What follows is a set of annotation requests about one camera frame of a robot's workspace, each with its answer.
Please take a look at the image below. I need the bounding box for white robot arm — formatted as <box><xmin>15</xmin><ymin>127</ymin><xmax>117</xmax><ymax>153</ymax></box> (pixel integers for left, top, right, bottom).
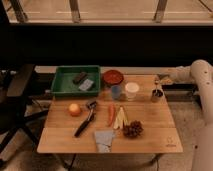
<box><xmin>160</xmin><ymin>59</ymin><xmax>213</xmax><ymax>171</ymax></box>

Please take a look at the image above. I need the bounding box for black handled peeler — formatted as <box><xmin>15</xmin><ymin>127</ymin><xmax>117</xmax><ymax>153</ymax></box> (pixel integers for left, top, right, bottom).
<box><xmin>74</xmin><ymin>100</ymin><xmax>97</xmax><ymax>137</ymax></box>

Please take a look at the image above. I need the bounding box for white plastic cup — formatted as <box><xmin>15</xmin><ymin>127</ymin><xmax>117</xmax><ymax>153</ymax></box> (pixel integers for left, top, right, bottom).
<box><xmin>125</xmin><ymin>82</ymin><xmax>140</xmax><ymax>101</ymax></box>

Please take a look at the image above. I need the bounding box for grey sponge in tray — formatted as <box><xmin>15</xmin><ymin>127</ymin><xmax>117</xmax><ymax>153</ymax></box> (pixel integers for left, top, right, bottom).
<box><xmin>79</xmin><ymin>79</ymin><xmax>94</xmax><ymax>91</ymax></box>

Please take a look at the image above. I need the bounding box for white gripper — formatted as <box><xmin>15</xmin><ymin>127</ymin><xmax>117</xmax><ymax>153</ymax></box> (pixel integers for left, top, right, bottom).
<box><xmin>158</xmin><ymin>66</ymin><xmax>192</xmax><ymax>83</ymax></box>

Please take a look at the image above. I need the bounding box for orange carrot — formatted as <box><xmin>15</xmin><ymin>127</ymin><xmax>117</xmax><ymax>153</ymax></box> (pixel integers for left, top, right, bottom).
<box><xmin>108</xmin><ymin>104</ymin><xmax>115</xmax><ymax>126</ymax></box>

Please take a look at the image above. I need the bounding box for blue plastic cup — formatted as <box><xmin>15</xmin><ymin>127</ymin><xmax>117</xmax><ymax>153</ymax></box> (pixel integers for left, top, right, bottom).
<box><xmin>111</xmin><ymin>85</ymin><xmax>122</xmax><ymax>100</ymax></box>

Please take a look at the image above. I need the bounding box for black rectangular block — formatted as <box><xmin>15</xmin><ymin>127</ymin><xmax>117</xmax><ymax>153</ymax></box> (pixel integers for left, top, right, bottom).
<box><xmin>73</xmin><ymin>72</ymin><xmax>87</xmax><ymax>84</ymax></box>

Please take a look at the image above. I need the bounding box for grey folded cloth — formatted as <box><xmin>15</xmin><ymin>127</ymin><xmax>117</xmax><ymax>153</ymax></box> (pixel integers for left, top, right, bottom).
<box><xmin>94</xmin><ymin>130</ymin><xmax>115</xmax><ymax>153</ymax></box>

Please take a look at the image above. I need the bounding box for red bowl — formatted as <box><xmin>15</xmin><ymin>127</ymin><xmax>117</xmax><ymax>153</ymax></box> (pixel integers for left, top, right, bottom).
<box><xmin>103</xmin><ymin>70</ymin><xmax>124</xmax><ymax>86</ymax></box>

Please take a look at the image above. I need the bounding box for green plastic tray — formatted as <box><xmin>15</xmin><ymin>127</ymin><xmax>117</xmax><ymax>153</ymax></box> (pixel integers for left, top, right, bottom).
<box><xmin>51</xmin><ymin>65</ymin><xmax>101</xmax><ymax>97</ymax></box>

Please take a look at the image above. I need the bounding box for wooden folding table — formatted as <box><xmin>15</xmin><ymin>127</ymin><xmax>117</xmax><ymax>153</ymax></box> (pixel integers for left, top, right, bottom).
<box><xmin>37</xmin><ymin>75</ymin><xmax>183</xmax><ymax>154</ymax></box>

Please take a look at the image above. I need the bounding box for black office chair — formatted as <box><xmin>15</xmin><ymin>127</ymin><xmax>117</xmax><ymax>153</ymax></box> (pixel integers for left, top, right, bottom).
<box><xmin>0</xmin><ymin>63</ymin><xmax>51</xmax><ymax>168</ymax></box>

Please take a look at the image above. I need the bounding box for orange round fruit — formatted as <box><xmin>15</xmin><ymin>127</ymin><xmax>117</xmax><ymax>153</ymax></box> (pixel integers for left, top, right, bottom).
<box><xmin>68</xmin><ymin>103</ymin><xmax>81</xmax><ymax>116</ymax></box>

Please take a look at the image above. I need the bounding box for small metal cup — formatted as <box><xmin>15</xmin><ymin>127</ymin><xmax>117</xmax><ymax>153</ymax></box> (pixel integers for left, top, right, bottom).
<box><xmin>151</xmin><ymin>89</ymin><xmax>163</xmax><ymax>103</ymax></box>

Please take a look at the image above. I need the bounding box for brown pine cone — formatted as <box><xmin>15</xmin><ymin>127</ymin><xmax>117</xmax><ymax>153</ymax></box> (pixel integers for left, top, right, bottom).
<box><xmin>123</xmin><ymin>121</ymin><xmax>143</xmax><ymax>138</ymax></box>

